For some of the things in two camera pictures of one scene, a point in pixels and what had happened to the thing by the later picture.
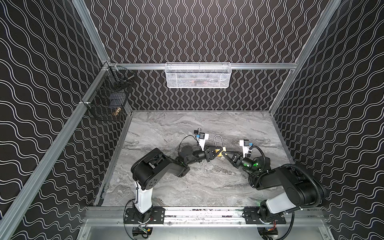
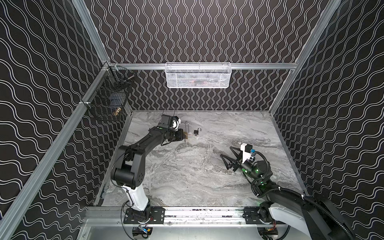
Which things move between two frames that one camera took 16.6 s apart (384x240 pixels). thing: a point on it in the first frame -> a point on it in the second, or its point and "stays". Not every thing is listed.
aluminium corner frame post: [84, 11] stays
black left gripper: [207, 153] -> [179, 134]
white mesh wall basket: [198, 75] stays
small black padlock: [196, 131] stays
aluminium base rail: [207, 216] stays
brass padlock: [224, 148] -> [187, 129]
